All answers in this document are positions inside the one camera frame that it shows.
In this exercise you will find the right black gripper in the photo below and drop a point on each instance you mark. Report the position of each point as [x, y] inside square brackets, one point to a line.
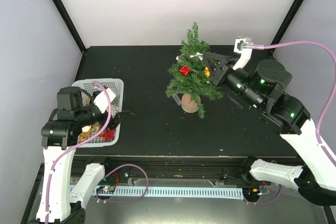
[216, 73]

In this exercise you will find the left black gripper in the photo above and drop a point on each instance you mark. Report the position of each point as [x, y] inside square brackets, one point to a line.
[116, 118]

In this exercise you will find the gold gift box ornament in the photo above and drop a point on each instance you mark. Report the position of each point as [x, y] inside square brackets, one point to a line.
[207, 72]

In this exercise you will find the silver star ornament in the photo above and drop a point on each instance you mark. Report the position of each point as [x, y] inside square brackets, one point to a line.
[197, 55]

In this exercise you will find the small green christmas tree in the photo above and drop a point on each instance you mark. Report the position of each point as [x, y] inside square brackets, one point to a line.
[195, 83]

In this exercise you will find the red gift box ornament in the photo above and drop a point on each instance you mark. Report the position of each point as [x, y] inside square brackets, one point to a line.
[184, 70]

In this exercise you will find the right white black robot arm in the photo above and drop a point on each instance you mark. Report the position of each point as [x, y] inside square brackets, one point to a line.
[264, 90]

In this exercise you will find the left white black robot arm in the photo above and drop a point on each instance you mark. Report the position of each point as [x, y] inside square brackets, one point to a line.
[76, 111]

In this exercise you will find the terracotta tree pot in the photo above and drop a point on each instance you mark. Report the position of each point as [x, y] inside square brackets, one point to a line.
[188, 104]

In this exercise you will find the red snowflake ornament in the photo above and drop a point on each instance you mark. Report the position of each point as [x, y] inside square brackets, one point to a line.
[108, 135]

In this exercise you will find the white plastic basket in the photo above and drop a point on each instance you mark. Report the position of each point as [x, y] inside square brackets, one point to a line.
[116, 85]

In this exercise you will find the wooden slice ornament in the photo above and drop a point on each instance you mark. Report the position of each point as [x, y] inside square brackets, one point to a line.
[86, 129]

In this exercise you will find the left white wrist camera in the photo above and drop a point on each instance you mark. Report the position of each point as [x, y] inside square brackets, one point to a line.
[101, 100]

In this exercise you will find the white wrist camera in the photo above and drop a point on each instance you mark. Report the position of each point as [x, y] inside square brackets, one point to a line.
[101, 100]
[241, 47]

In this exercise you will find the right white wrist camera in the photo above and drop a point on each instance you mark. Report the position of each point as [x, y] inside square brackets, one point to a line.
[241, 47]

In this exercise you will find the light blue slotted cable duct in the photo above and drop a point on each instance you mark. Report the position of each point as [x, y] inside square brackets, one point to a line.
[174, 192]

